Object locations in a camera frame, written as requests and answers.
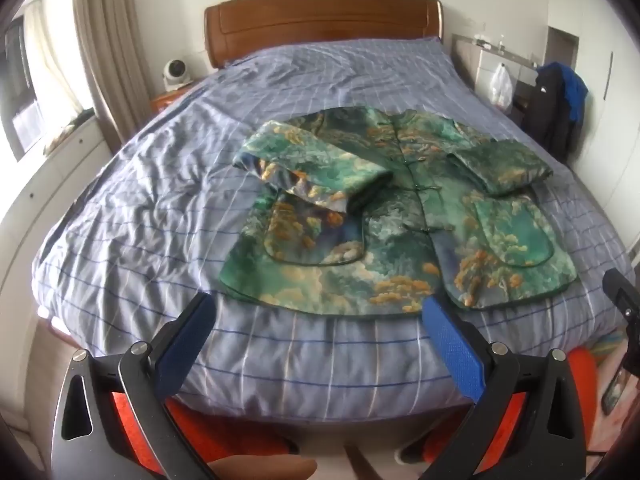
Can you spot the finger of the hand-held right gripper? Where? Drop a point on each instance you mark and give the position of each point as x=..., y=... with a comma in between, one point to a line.
x=622, y=295

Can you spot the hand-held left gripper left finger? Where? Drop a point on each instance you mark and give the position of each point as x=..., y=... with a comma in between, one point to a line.
x=186, y=345

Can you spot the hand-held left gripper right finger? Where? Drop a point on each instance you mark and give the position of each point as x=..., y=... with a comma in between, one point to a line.
x=452, y=347

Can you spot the green landscape print jacket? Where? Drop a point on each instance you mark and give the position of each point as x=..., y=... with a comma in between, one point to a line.
x=400, y=260

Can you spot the colourful floor mat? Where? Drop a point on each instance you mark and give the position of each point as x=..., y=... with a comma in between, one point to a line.
x=607, y=347

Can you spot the person's orange fleece clothing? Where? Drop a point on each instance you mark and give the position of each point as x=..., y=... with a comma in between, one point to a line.
x=225, y=430

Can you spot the white slipper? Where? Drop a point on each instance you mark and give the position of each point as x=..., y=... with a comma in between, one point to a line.
x=407, y=456

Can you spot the bed with purple checked sheet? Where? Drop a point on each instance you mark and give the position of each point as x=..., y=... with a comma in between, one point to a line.
x=150, y=210

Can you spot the brown slipper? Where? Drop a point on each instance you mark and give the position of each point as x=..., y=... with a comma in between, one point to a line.
x=260, y=469

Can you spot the black and blue jacket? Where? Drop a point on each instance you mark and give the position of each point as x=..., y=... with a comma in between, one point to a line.
x=550, y=105

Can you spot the white window seat cabinet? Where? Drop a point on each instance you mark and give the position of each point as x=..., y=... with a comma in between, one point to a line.
x=45, y=185

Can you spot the white plastic bag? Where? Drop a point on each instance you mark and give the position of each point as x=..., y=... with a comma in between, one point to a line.
x=500, y=87

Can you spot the wooden nightstand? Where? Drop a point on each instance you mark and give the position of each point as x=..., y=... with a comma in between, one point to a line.
x=167, y=99

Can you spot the white dresser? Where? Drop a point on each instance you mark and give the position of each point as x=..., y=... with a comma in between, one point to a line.
x=475, y=67

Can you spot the white round fan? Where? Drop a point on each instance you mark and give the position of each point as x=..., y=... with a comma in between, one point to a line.
x=177, y=72

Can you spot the window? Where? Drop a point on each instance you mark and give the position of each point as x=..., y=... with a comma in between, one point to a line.
x=17, y=85

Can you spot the beige curtain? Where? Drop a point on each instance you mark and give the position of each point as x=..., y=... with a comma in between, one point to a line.
x=107, y=45

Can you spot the white sheer curtain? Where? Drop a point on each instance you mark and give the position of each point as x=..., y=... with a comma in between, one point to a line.
x=55, y=60

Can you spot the wooden bed headboard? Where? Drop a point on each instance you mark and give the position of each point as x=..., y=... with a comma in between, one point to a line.
x=320, y=30

